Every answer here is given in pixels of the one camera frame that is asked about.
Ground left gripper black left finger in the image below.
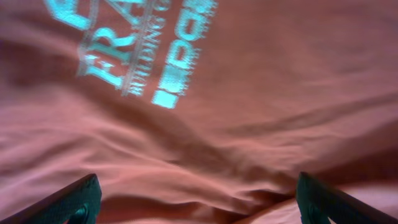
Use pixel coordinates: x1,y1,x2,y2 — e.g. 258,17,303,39
1,174,102,224

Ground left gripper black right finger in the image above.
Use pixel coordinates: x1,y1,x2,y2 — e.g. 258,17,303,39
296,172,397,224

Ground orange red t-shirt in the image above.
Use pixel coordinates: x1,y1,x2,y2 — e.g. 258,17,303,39
1,0,397,223

